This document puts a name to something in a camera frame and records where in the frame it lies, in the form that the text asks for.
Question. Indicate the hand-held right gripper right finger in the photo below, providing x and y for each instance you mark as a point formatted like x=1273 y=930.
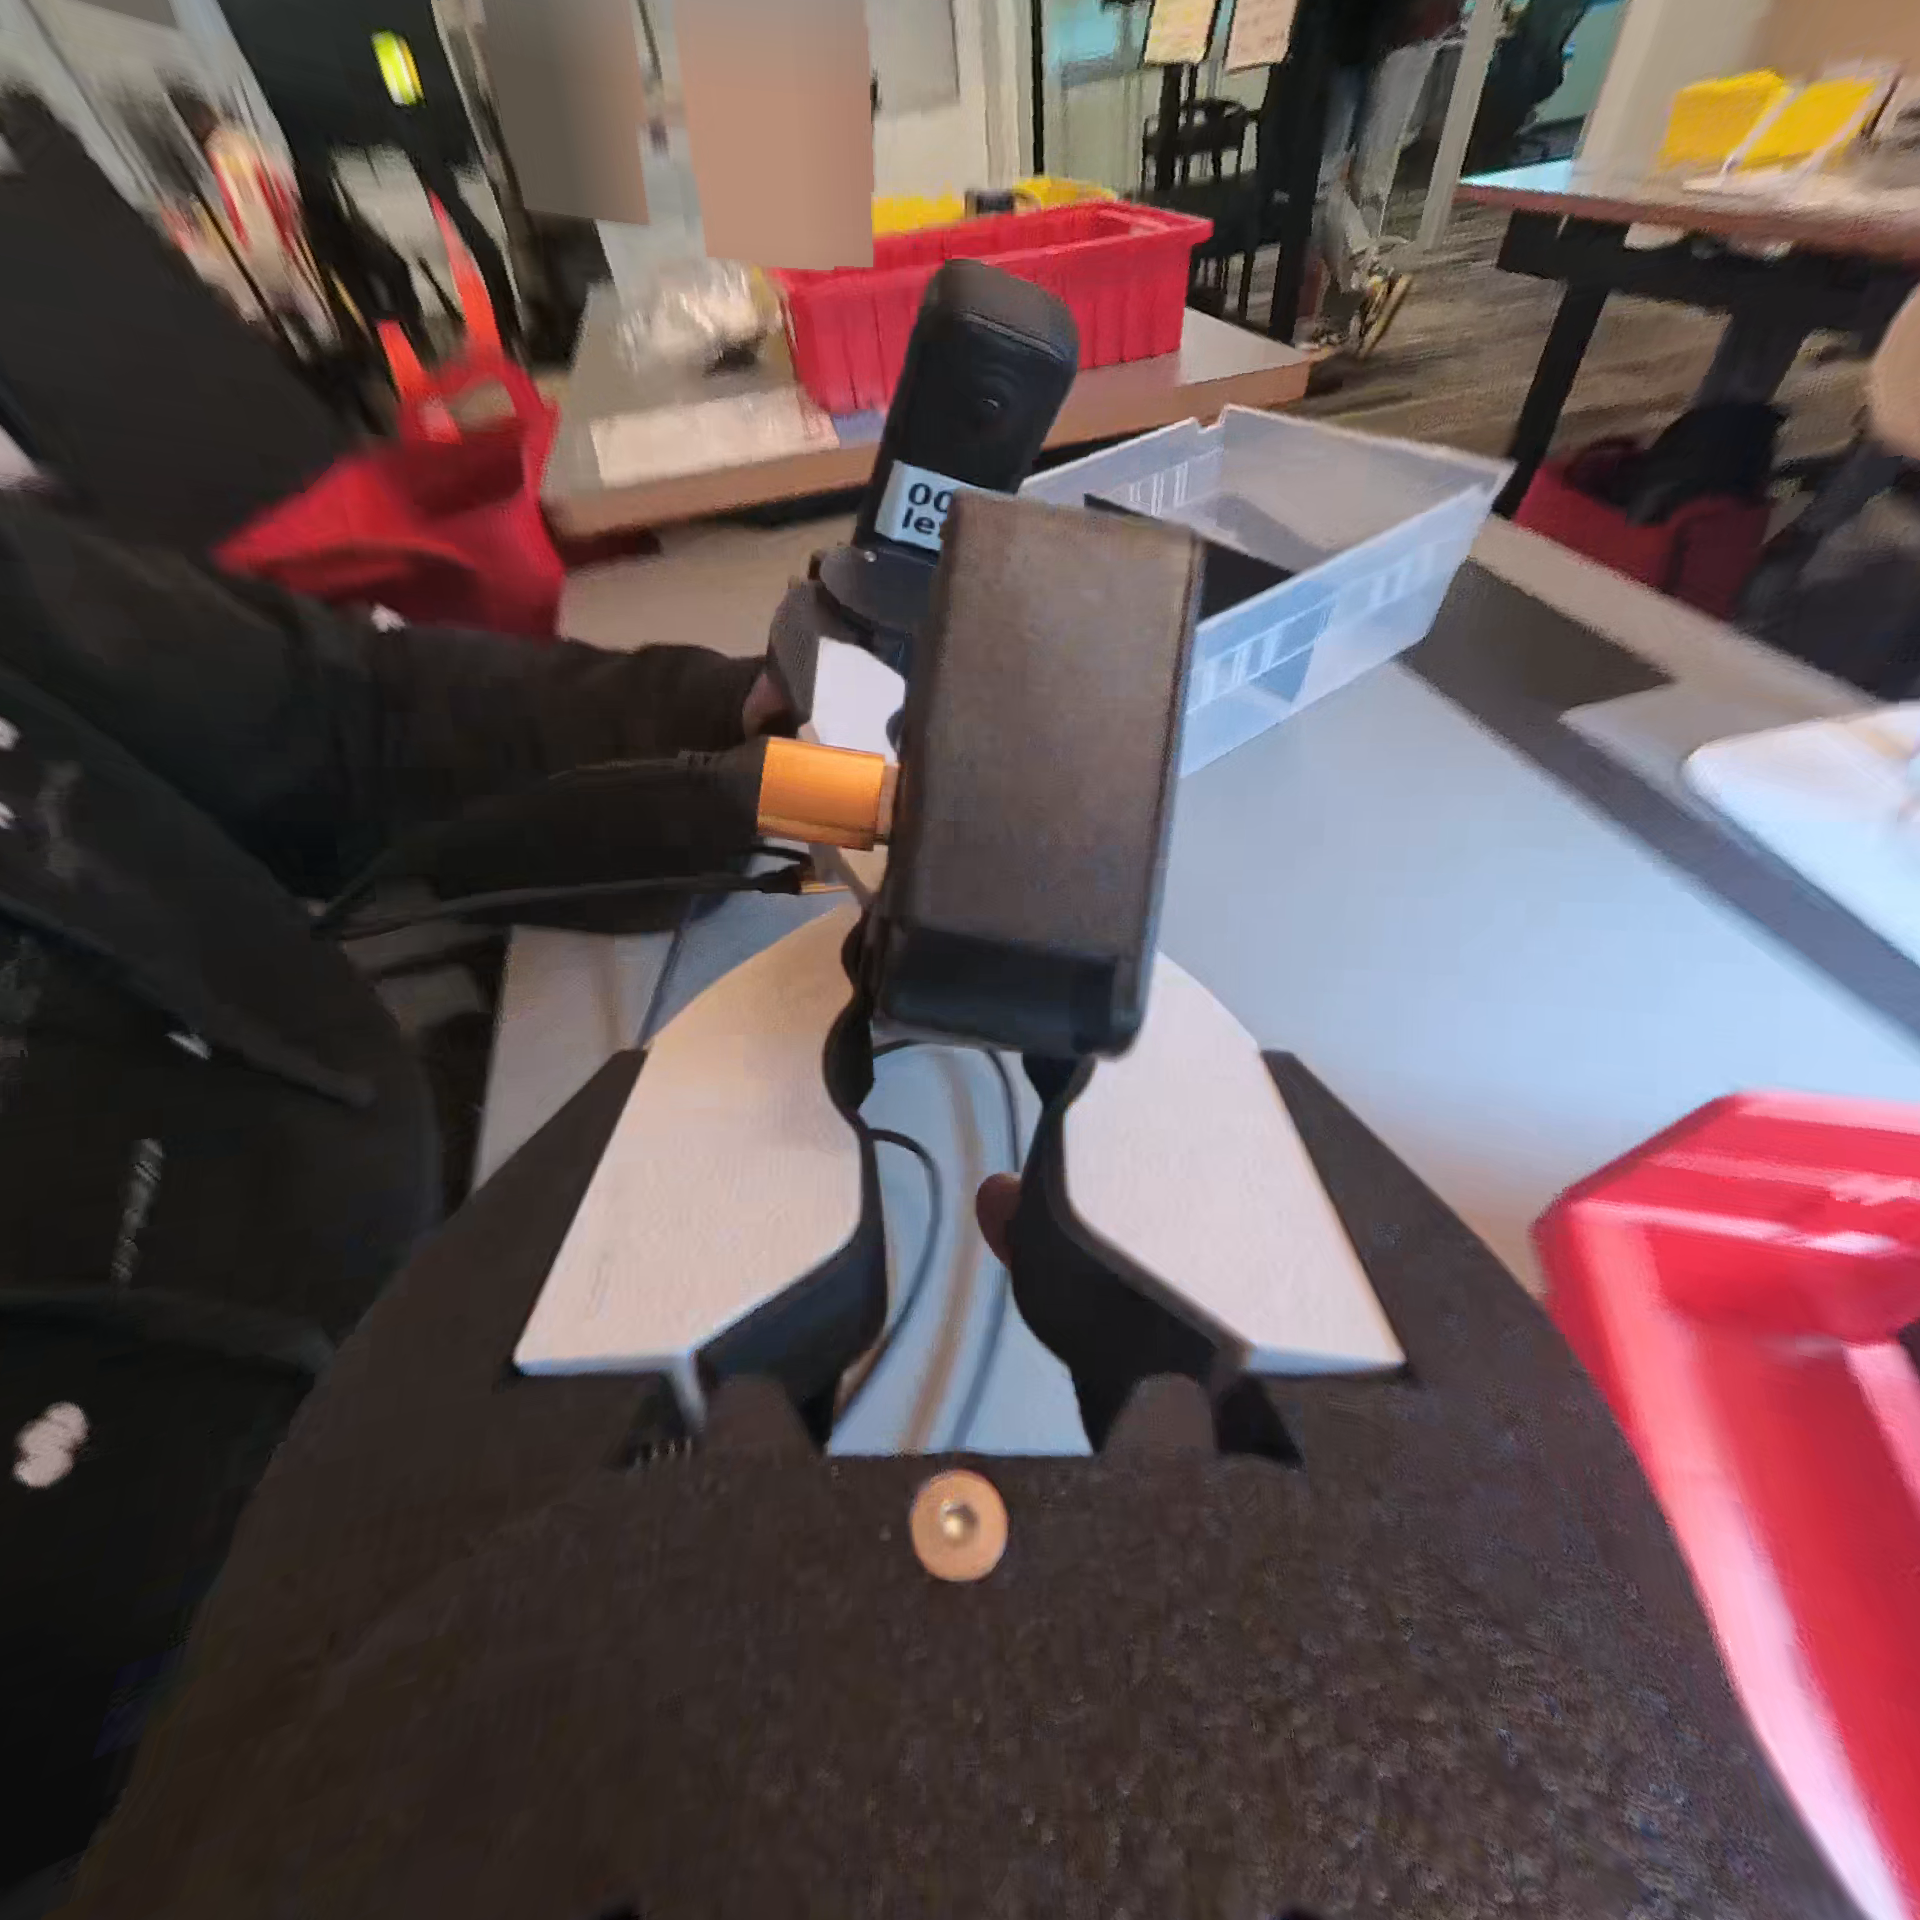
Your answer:
x=1214 y=1200

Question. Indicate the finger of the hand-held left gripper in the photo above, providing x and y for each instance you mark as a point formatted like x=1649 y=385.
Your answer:
x=855 y=703

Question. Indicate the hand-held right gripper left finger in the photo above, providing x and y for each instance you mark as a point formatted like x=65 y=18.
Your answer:
x=704 y=1185

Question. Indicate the black multi-port usb hub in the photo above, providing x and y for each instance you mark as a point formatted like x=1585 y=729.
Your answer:
x=1037 y=779

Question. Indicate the clear plastic bin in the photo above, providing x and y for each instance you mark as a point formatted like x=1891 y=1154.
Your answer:
x=1349 y=570

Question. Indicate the red plastic bin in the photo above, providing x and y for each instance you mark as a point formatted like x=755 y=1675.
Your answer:
x=1680 y=1185

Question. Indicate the person's left hand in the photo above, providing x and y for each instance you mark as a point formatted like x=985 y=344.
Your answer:
x=769 y=704

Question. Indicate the person's right hand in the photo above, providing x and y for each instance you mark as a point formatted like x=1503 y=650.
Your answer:
x=1000 y=1218

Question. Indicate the ribbed red tote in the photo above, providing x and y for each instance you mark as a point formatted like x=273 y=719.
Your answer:
x=1110 y=283

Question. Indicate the clear plastic bag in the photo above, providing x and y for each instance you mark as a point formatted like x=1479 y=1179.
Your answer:
x=697 y=315

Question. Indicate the clear document sleeve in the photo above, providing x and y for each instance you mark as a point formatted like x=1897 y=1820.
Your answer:
x=704 y=442

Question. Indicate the black bin divider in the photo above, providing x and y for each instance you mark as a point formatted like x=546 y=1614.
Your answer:
x=1238 y=579

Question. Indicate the instruction sheet on stand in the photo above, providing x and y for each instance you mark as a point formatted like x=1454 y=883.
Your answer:
x=1829 y=809

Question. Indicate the wooden desk dark legs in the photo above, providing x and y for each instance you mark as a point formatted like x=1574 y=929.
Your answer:
x=1725 y=210

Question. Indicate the yellow bin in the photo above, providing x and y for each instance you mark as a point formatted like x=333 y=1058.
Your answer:
x=1718 y=120

